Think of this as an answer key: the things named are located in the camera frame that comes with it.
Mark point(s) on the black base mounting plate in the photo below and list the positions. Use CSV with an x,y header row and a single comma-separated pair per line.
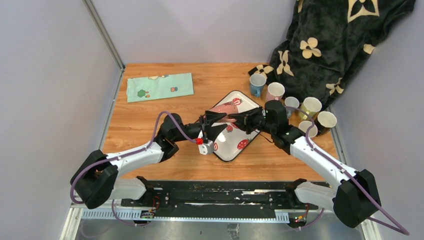
x,y
218,200

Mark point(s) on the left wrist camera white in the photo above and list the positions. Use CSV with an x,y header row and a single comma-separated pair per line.
x,y
206,148

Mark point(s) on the grey-blue small mug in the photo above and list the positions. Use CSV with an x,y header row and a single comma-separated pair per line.
x,y
291,104

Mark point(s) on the dusty pink faceted mug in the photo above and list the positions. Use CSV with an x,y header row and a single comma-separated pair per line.
x,y
228,108

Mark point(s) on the pink tall mug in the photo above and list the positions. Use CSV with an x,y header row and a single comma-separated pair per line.
x,y
307,126

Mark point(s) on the black floral plush blanket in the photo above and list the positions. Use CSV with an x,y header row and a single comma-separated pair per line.
x,y
327,43

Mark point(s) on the light pink faceted mug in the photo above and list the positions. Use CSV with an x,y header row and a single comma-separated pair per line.
x,y
275,91

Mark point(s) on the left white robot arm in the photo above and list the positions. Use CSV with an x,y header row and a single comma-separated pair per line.
x,y
98,179

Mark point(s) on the yellow-green faceted mug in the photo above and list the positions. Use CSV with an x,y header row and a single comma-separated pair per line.
x,y
310,106

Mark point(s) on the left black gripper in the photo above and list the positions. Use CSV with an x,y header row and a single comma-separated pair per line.
x,y
203,126

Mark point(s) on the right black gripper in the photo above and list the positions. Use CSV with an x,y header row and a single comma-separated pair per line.
x,y
244,120

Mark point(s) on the black glossy mug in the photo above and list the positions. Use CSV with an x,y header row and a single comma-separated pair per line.
x,y
325,121

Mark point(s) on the mint green printed cloth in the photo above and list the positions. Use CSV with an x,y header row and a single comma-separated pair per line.
x,y
141,89

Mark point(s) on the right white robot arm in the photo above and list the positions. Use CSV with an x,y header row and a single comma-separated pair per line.
x,y
352,195

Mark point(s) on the blue dotted mug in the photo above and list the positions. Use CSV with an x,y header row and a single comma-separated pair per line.
x,y
257,82

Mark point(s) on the aluminium frame post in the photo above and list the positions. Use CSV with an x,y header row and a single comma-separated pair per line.
x,y
96,18

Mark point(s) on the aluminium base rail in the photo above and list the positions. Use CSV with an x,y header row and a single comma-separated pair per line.
x,y
112,222

